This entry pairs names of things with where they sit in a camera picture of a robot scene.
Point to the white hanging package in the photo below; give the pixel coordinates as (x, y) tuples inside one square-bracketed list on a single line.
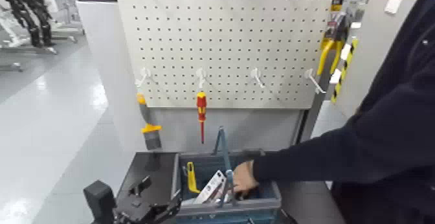
[(353, 9)]

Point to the white wall plate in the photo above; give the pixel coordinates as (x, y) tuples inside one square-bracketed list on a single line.
[(393, 4)]

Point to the white pegboard hook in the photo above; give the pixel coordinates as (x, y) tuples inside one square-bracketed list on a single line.
[(145, 73), (201, 75), (312, 76), (256, 75)]

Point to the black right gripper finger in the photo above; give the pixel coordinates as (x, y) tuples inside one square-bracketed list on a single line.
[(288, 218)]

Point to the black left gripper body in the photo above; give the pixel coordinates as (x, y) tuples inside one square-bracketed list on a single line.
[(136, 210)]

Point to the black pegboard stand leg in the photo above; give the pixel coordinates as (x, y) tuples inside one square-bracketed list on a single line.
[(305, 126)]

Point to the person in dark clothes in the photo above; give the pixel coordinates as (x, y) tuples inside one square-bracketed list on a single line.
[(401, 133)]

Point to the yellow black striped post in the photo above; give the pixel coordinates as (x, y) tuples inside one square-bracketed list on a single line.
[(344, 70)]

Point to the grey robot on stand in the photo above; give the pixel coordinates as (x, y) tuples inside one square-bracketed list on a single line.
[(68, 4)]

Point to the yellow pliers in package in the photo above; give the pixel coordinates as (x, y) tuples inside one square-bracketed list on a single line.
[(331, 45)]

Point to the yellow grey scraper tool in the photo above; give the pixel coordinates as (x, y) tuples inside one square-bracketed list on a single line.
[(152, 138)]

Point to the white pegboard panel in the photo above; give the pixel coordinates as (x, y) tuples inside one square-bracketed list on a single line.
[(255, 41)]

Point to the teal grey folding crate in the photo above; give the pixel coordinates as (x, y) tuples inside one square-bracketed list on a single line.
[(221, 207)]

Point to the bare person hand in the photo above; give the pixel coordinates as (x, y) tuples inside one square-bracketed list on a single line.
[(244, 179)]

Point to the blue scissors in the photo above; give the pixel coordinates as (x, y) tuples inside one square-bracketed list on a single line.
[(212, 186)]

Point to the dark sleeved person forearm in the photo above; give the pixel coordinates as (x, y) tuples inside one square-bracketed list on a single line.
[(299, 164)]

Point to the black humanoid robot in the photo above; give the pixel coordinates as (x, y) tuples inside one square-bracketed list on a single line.
[(30, 11)]

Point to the red yellow screwdriver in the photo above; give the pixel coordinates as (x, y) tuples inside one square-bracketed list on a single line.
[(201, 103)]

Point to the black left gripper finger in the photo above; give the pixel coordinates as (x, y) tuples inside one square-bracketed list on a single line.
[(141, 186), (168, 209)]

